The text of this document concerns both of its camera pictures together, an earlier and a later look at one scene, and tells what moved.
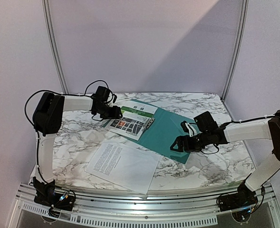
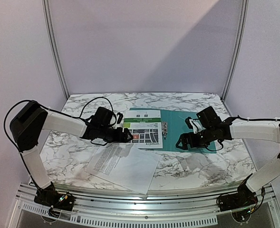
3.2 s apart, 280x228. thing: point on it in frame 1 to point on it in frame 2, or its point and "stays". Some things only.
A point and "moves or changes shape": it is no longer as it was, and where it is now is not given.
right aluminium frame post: x=237 y=48 stays
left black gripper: x=115 y=115 to x=119 y=139
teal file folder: x=161 y=134 moves or changes shape
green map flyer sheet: x=134 y=117 moves or changes shape
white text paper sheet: x=132 y=168 stays
